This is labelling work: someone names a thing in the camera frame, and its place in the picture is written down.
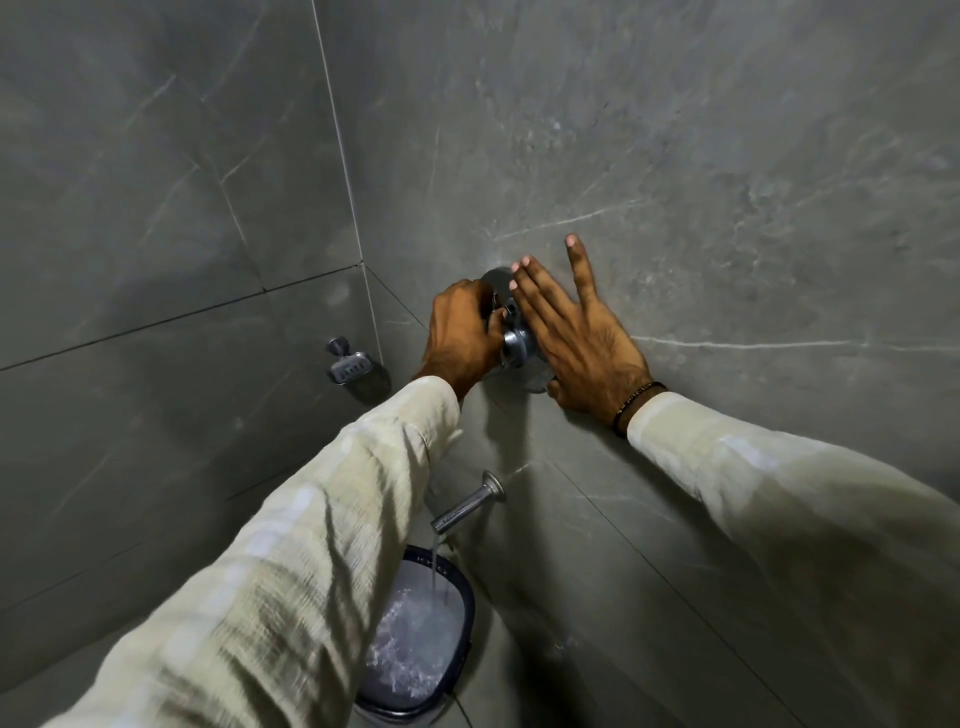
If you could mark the person's right hand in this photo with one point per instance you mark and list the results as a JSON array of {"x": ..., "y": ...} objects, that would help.
[{"x": 585, "y": 345}]

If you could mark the person's left hand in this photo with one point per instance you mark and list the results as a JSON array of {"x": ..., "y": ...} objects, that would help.
[{"x": 459, "y": 337}]

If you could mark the chrome shower mixer valve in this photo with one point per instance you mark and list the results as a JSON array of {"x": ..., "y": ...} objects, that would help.
[{"x": 517, "y": 341}]

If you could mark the person's left forearm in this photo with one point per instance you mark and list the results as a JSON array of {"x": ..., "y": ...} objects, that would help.
[{"x": 277, "y": 577}]

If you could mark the person's right forearm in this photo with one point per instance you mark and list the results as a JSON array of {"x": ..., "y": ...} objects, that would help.
[{"x": 817, "y": 540}]

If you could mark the dark blue water bucket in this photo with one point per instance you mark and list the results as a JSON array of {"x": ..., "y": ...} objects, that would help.
[{"x": 416, "y": 637}]

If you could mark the chrome tub spout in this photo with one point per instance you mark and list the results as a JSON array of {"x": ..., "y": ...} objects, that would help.
[{"x": 465, "y": 506}]

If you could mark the chrome wall soap dish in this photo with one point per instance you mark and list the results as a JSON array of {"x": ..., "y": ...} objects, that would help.
[{"x": 347, "y": 364}]

